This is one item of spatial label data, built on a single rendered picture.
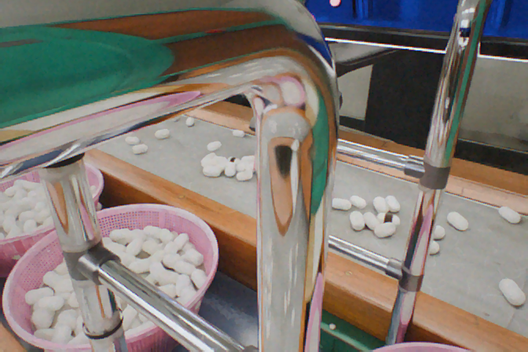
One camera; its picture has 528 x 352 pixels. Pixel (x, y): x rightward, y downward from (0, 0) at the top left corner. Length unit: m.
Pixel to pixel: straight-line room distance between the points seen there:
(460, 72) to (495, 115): 2.40
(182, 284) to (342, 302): 0.21
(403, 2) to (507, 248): 0.41
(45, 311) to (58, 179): 0.36
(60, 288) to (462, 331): 0.49
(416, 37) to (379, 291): 0.30
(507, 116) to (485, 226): 2.02
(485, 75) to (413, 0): 2.20
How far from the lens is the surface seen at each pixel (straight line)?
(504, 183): 0.83
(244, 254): 0.58
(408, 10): 0.48
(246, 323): 0.58
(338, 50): 0.83
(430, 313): 0.51
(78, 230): 0.25
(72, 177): 0.23
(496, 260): 0.66
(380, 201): 0.68
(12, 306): 0.57
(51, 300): 0.58
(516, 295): 0.59
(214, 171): 0.76
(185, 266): 0.57
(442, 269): 0.61
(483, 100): 2.70
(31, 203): 0.81
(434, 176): 0.35
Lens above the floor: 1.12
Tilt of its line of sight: 26 degrees down
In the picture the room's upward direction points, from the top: straight up
